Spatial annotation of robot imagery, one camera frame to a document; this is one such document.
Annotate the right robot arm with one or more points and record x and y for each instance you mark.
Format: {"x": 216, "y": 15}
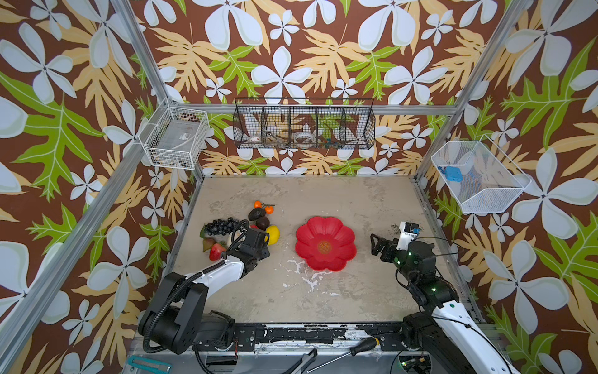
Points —
{"x": 443, "y": 327}

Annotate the dark avocado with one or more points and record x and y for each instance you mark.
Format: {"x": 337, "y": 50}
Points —
{"x": 256, "y": 213}

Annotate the white mesh basket right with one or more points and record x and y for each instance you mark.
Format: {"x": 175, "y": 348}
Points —
{"x": 492, "y": 181}

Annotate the teal tool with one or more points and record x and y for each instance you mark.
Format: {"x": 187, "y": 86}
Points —
{"x": 139, "y": 364}

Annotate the red strawberry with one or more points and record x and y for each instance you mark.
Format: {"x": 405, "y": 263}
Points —
{"x": 217, "y": 251}

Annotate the aluminium frame post right rear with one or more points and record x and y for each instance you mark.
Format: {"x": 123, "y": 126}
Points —
{"x": 489, "y": 53}

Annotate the aluminium frame beam left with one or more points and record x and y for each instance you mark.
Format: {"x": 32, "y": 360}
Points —
{"x": 28, "y": 313}

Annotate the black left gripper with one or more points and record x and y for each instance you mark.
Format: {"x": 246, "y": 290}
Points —
{"x": 265, "y": 251}

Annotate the yellow lemon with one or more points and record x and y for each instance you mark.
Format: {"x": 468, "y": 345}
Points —
{"x": 274, "y": 234}

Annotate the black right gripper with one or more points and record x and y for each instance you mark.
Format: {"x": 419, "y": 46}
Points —
{"x": 388, "y": 248}

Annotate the blue object in basket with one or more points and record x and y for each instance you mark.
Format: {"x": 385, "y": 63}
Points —
{"x": 452, "y": 174}

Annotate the orange tangerine pair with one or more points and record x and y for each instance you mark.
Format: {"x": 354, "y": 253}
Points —
{"x": 268, "y": 208}

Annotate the black grape bunch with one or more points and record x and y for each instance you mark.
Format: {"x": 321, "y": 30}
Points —
{"x": 220, "y": 227}

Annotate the white wire basket left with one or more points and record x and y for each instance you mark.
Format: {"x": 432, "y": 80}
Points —
{"x": 174, "y": 136}

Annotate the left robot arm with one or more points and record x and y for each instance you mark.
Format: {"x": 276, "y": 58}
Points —
{"x": 176, "y": 319}

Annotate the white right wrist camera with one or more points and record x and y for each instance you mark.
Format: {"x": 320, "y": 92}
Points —
{"x": 409, "y": 231}

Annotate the red flower-shaped fruit bowl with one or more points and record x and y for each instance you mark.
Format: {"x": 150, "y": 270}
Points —
{"x": 326, "y": 244}

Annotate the red green fig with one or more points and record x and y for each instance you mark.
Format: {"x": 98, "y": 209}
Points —
{"x": 207, "y": 244}

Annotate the aluminium frame post left rear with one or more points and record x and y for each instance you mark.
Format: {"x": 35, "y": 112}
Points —
{"x": 147, "y": 62}

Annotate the black wire basket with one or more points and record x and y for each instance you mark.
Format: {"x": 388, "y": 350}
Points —
{"x": 304, "y": 123}

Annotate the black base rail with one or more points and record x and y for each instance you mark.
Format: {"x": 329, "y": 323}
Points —
{"x": 249, "y": 337}

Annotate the aluminium frame post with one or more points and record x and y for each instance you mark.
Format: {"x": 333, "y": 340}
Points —
{"x": 147, "y": 62}
{"x": 489, "y": 53}

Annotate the black pliers handle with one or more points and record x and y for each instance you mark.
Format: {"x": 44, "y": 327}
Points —
{"x": 303, "y": 364}

